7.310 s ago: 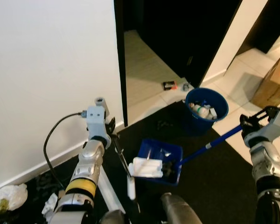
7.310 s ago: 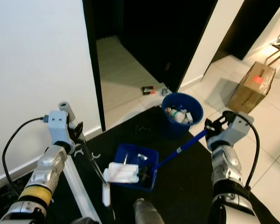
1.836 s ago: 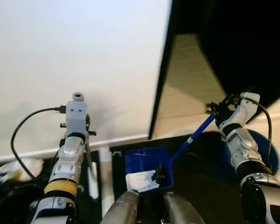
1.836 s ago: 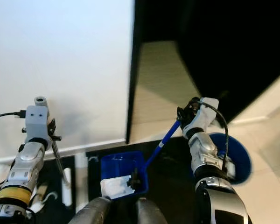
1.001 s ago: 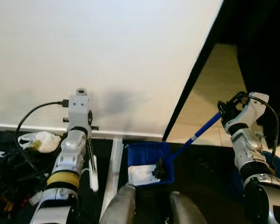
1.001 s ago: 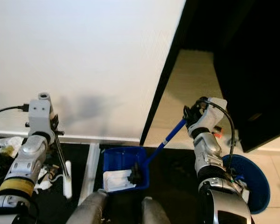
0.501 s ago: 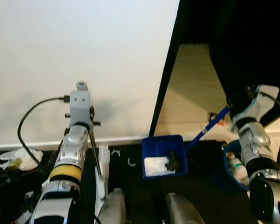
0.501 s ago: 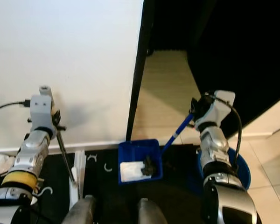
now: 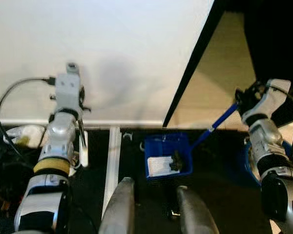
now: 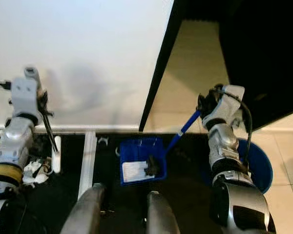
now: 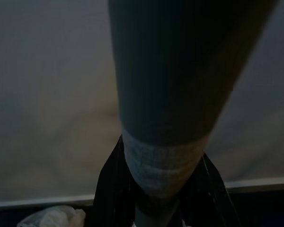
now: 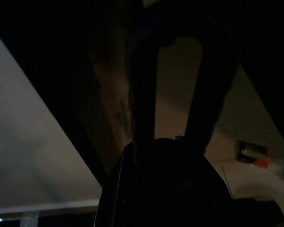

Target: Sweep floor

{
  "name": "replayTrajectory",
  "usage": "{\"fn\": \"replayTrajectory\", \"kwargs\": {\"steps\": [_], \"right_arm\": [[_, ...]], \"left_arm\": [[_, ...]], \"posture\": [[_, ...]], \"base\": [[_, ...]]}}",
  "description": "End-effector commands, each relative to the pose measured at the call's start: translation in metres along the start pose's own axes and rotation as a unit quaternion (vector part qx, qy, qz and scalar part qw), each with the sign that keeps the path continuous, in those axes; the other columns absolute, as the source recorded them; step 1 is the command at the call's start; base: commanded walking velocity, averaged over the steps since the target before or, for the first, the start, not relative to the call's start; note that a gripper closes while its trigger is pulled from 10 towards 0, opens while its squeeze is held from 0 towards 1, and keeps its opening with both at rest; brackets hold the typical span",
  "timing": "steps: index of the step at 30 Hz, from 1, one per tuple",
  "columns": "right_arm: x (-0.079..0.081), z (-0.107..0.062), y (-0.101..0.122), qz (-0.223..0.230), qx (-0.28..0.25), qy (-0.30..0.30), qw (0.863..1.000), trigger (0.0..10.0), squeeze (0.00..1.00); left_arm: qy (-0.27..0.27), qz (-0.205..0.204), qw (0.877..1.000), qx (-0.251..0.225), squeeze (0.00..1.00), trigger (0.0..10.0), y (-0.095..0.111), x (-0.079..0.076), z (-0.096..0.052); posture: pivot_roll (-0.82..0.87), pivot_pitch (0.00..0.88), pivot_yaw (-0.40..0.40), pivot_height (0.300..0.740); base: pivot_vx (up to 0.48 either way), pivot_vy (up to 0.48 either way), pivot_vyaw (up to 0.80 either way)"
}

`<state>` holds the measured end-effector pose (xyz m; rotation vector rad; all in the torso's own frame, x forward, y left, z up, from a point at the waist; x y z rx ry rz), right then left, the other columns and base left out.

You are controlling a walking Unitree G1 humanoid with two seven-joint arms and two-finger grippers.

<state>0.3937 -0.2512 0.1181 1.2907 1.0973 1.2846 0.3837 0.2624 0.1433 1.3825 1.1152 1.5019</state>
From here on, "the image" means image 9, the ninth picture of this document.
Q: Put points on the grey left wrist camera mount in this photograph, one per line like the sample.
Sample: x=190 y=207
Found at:
x=68 y=92

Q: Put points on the silver left robot leg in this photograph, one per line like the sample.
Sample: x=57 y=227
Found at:
x=118 y=209

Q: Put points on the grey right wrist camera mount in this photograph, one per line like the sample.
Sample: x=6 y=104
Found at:
x=273 y=100

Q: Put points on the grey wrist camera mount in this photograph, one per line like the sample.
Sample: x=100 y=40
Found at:
x=273 y=100
x=68 y=92

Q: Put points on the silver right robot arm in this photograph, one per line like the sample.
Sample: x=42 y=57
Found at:
x=263 y=139

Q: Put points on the blue plastic bucket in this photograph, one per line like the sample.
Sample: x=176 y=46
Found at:
x=247 y=165

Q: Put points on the white flat packet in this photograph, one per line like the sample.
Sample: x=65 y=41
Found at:
x=160 y=166

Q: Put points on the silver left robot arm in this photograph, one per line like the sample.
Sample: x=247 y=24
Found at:
x=58 y=136

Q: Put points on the small white curved clip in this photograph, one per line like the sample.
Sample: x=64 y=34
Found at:
x=127 y=132
x=141 y=145

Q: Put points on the black garbage bag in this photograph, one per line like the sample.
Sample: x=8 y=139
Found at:
x=10 y=170

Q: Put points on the small black debris piece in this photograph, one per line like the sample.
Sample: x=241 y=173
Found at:
x=177 y=162

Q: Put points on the silver robot leg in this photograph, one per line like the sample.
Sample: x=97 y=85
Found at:
x=118 y=209
x=198 y=214

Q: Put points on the blue plastic dustpan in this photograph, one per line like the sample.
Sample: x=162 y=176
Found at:
x=158 y=144

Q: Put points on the black cabinet door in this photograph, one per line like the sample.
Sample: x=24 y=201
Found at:
x=278 y=39

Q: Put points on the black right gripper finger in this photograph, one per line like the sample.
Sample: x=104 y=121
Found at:
x=243 y=96

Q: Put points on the black floor mat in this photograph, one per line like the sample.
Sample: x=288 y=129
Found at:
x=88 y=204
x=151 y=204

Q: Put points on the silver right robot leg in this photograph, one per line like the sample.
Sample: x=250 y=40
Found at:
x=198 y=214

